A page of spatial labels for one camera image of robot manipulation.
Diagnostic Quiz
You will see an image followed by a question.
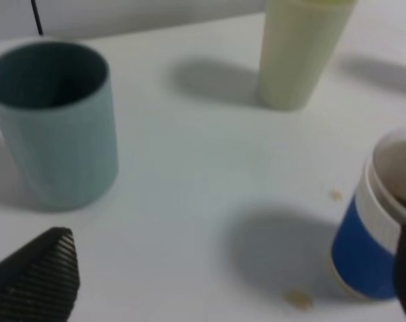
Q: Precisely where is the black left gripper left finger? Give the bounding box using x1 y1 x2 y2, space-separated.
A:
0 227 81 321

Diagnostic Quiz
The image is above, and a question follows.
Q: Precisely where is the clear cup with blue sleeve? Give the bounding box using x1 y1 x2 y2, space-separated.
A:
330 128 406 301

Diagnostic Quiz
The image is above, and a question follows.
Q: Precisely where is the brown spilled drink drop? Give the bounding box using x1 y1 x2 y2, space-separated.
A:
283 290 313 311

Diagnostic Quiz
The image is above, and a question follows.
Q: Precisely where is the teal plastic cup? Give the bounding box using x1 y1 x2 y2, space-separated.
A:
0 41 119 209

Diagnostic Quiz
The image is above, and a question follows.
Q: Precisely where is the pale yellow plastic cup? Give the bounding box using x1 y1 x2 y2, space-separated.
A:
258 1 356 111

